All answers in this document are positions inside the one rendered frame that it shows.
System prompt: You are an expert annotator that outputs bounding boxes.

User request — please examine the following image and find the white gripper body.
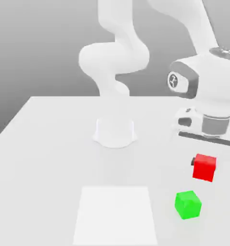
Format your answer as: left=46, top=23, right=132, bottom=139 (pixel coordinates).
left=177, top=130, right=230, bottom=150

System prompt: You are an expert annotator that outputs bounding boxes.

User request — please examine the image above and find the small red cube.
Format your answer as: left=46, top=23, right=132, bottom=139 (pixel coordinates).
left=192, top=153, right=217, bottom=183

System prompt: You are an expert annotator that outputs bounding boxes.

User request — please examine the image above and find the small green cube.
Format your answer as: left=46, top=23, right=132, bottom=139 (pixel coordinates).
left=174, top=190, right=203, bottom=220

